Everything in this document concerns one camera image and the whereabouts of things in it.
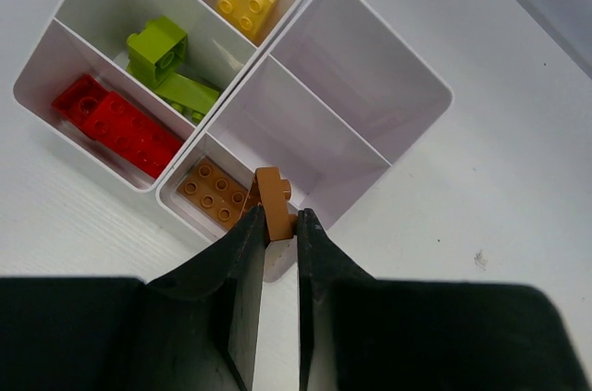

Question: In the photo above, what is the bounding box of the brown sloped lego brick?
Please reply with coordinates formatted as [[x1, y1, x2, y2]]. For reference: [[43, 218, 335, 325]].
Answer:
[[252, 166, 297, 242]]

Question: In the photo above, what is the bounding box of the right white compartment tray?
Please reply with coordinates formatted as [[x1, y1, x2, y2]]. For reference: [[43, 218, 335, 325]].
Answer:
[[155, 0, 454, 284]]

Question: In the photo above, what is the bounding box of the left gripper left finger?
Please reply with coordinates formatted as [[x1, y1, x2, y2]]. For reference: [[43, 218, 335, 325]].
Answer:
[[138, 206, 266, 390]]

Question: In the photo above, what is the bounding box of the small red lego brick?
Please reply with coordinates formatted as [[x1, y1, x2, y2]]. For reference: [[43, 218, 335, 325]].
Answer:
[[51, 74, 108, 127]]

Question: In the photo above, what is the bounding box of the small brown lego brick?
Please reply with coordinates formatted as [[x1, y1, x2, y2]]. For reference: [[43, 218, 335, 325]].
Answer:
[[177, 157, 247, 230]]

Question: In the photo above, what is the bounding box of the long yellow lego plate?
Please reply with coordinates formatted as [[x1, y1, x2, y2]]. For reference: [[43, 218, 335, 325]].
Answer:
[[216, 0, 278, 44]]

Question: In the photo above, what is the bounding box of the left white compartment tray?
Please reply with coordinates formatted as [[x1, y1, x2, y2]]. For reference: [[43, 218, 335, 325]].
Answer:
[[13, 0, 302, 192]]

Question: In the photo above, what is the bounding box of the white compartment tray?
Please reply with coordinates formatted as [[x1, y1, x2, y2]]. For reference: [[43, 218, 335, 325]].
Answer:
[[155, 0, 454, 284], [13, 0, 302, 192]]

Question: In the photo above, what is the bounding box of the large red lego brick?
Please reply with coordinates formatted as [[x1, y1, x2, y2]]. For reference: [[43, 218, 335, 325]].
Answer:
[[82, 92, 182, 178]]

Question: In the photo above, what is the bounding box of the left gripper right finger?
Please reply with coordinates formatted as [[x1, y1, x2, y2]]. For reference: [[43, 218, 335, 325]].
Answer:
[[297, 208, 442, 390]]

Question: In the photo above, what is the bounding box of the small green lego brick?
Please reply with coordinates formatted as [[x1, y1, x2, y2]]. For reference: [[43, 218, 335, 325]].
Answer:
[[127, 16, 188, 90]]

